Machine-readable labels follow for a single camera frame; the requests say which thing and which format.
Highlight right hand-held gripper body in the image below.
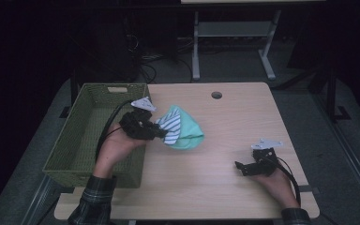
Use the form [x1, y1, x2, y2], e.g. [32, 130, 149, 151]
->
[250, 138, 284, 178]

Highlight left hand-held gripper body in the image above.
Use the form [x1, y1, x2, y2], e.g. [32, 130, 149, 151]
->
[118, 96, 158, 142]

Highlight teal small shirt striped trim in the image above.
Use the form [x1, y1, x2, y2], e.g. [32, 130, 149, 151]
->
[154, 104, 205, 150]

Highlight green woven basket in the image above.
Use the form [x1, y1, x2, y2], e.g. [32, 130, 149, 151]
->
[42, 82, 153, 189]

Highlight person's right hand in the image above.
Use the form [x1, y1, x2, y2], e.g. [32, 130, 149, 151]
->
[255, 168, 301, 210]

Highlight person's left hand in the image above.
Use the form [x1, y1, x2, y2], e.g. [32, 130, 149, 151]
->
[93, 122, 149, 180]

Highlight grey tape strip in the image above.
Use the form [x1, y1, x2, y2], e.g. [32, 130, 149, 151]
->
[299, 185, 321, 193]

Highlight black metal stand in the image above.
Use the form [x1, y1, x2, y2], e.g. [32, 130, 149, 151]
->
[308, 62, 353, 123]

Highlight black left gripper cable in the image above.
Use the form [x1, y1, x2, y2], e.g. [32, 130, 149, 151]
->
[94, 99, 135, 162]

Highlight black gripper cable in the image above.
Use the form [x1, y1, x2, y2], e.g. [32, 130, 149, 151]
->
[94, 99, 135, 162]
[273, 156, 303, 207]

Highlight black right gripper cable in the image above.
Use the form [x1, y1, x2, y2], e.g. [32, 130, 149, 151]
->
[273, 156, 303, 207]

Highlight black floor cables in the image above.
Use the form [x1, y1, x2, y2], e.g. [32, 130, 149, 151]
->
[137, 37, 195, 84]

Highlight metal floor rail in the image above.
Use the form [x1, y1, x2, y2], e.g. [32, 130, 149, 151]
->
[20, 174, 60, 225]
[312, 93, 360, 217]

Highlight grey metal frame table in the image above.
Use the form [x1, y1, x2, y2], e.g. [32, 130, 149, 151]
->
[181, 0, 326, 82]

